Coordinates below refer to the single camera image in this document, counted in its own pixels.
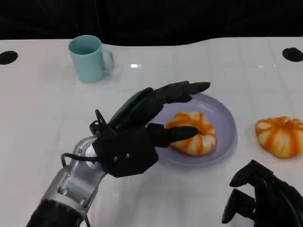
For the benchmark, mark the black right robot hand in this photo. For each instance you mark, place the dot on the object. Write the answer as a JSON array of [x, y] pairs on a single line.
[[272, 203]]

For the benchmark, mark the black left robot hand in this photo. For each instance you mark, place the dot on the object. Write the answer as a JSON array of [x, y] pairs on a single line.
[[127, 146]]

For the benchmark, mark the orange and white bread roll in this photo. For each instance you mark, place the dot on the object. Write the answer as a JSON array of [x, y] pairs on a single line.
[[201, 144], [281, 137]]

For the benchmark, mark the pale green mug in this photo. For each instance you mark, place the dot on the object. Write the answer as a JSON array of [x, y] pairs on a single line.
[[88, 66]]

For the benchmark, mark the lilac plate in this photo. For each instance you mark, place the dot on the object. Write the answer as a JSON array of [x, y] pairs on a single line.
[[223, 113]]

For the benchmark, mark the black table grommet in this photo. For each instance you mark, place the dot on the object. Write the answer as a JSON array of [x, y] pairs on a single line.
[[8, 57], [293, 55]]

